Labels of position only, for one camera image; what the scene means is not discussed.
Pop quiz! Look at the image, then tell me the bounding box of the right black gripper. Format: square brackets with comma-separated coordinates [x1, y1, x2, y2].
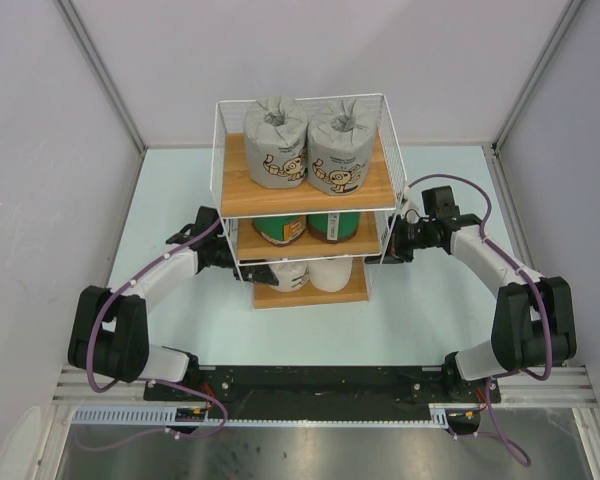
[365, 213, 435, 264]

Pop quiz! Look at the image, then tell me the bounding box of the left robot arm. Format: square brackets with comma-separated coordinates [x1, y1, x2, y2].
[68, 206, 279, 400]

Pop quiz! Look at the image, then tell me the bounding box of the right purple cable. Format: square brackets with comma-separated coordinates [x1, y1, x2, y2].
[404, 173, 554, 468]

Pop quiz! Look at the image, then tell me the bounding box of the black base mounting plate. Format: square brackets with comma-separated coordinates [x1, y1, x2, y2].
[143, 364, 501, 433]

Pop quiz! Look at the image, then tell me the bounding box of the grey roll back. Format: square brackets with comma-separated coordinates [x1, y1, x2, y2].
[243, 95, 308, 189]

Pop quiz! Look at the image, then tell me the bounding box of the grey roll front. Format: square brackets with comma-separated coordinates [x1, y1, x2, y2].
[307, 98, 376, 196]

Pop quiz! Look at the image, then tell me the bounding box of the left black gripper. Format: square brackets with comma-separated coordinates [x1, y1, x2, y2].
[212, 236, 278, 286]

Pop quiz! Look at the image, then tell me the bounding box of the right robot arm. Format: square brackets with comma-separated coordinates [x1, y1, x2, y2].
[383, 186, 577, 401]

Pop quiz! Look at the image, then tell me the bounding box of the unwrapped white paper roll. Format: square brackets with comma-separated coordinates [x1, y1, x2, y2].
[308, 257, 353, 293]

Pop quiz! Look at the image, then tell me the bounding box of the white wire wooden shelf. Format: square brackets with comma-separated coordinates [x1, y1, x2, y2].
[210, 93, 406, 310]

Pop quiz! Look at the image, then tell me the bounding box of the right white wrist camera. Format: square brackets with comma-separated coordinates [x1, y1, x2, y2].
[397, 186, 418, 222]

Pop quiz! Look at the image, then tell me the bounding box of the grey roll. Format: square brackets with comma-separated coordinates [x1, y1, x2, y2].
[307, 98, 376, 196]
[243, 95, 308, 189]

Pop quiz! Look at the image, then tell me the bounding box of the aluminium frame rail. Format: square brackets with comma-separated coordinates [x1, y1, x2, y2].
[52, 364, 156, 405]

